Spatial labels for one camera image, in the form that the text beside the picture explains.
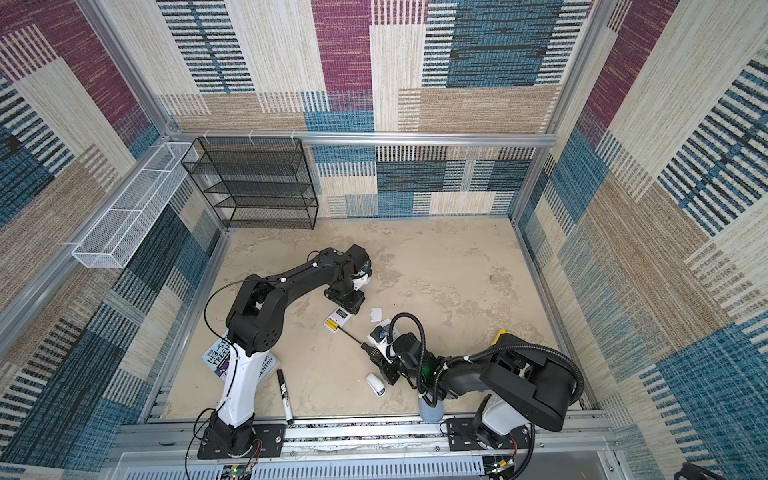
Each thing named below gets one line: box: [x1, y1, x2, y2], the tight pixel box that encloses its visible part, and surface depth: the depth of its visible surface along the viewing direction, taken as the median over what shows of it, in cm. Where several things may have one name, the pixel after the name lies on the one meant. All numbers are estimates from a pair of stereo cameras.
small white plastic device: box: [366, 373, 386, 397], surface depth 81 cm
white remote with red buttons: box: [324, 306, 353, 333], surface depth 95 cm
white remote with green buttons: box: [367, 318, 394, 364], surface depth 77 cm
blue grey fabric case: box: [418, 392, 444, 424], surface depth 76 cm
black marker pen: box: [276, 369, 293, 424], surface depth 81 cm
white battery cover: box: [370, 307, 382, 322], surface depth 96 cm
